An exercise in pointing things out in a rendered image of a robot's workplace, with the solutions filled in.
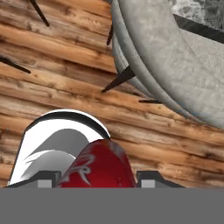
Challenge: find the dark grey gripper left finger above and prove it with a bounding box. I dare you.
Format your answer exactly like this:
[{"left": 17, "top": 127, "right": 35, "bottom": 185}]
[{"left": 4, "top": 170, "right": 62, "bottom": 189}]

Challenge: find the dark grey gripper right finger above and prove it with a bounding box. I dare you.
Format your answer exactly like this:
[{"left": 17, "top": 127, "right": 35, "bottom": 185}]
[{"left": 136, "top": 170, "right": 186, "bottom": 189}]

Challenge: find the red soda can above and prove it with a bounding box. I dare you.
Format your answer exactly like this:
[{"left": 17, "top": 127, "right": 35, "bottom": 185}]
[{"left": 56, "top": 138, "right": 138, "bottom": 189}]

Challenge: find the white and black round container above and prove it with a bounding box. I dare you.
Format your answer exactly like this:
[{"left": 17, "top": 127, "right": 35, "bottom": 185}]
[{"left": 8, "top": 108, "right": 112, "bottom": 187}]

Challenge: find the large grey plate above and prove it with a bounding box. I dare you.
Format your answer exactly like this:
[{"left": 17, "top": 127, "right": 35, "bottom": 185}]
[{"left": 109, "top": 0, "right": 224, "bottom": 131}]

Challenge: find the black wire stand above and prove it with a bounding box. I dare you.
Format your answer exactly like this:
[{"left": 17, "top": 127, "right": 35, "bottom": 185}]
[{"left": 0, "top": 0, "right": 163, "bottom": 105}]

